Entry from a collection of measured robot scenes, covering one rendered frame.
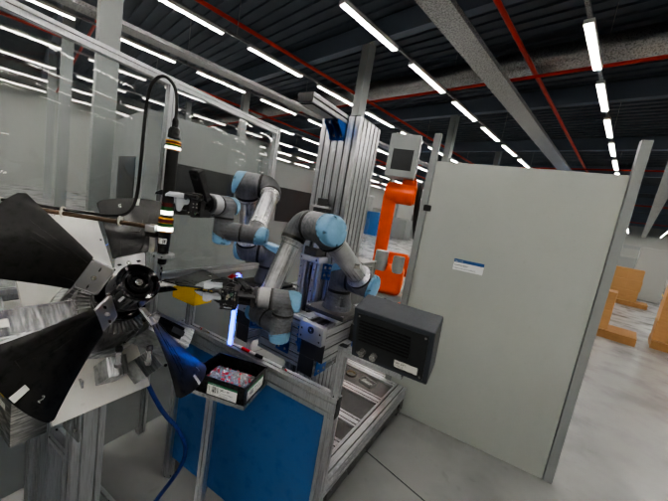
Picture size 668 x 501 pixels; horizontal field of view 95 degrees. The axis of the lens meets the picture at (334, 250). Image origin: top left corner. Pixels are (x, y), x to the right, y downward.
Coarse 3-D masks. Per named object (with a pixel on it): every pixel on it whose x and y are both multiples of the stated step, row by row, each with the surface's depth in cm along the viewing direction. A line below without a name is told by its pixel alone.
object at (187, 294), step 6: (180, 288) 145; (186, 288) 143; (192, 288) 141; (198, 288) 141; (174, 294) 147; (180, 294) 145; (186, 294) 143; (192, 294) 141; (198, 294) 142; (186, 300) 143; (192, 300) 141; (198, 300) 142; (210, 300) 148
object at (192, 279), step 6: (204, 270) 126; (180, 276) 114; (186, 276) 115; (192, 276) 116; (198, 276) 118; (204, 276) 120; (216, 276) 124; (174, 282) 102; (180, 282) 103; (186, 282) 106; (192, 282) 107; (198, 282) 110; (204, 288) 107
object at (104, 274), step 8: (88, 264) 85; (96, 264) 86; (104, 264) 87; (88, 272) 86; (96, 272) 87; (104, 272) 88; (112, 272) 89; (80, 280) 85; (88, 280) 86; (96, 280) 87; (104, 280) 88; (80, 288) 85; (88, 288) 87; (96, 288) 88
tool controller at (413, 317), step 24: (360, 312) 99; (384, 312) 97; (408, 312) 97; (360, 336) 101; (384, 336) 96; (408, 336) 92; (432, 336) 88; (384, 360) 99; (408, 360) 94; (432, 360) 95
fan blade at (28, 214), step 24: (0, 216) 74; (24, 216) 77; (48, 216) 80; (0, 240) 74; (24, 240) 76; (48, 240) 79; (72, 240) 82; (0, 264) 74; (24, 264) 77; (48, 264) 80; (72, 264) 83
